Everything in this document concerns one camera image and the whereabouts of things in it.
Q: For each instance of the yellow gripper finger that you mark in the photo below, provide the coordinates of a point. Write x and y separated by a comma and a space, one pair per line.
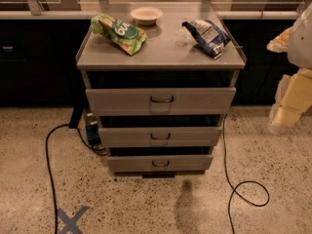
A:
280, 44

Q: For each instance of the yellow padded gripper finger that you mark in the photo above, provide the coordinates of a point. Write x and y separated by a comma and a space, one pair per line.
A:
293, 98

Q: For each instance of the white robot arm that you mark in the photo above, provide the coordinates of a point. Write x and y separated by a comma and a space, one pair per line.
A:
300, 42

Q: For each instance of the grey top drawer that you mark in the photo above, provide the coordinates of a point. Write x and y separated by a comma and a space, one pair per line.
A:
171, 101

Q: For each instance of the grey drawer cabinet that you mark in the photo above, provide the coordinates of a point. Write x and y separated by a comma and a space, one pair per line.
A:
169, 58

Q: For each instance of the blue chip bag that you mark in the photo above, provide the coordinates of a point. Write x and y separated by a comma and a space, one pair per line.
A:
211, 39

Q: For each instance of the white paper bowl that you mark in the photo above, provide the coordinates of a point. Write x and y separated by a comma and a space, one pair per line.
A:
146, 15

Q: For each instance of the green chip bag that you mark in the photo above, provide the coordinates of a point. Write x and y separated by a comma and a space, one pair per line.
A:
127, 36

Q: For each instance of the blue power box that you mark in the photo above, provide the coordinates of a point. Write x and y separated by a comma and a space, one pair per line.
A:
91, 128

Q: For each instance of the dark counter cabinet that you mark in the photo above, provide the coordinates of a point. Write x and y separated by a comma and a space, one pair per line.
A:
37, 61

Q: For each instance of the blue tape cross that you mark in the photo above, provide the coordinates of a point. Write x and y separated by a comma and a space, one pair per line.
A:
70, 223

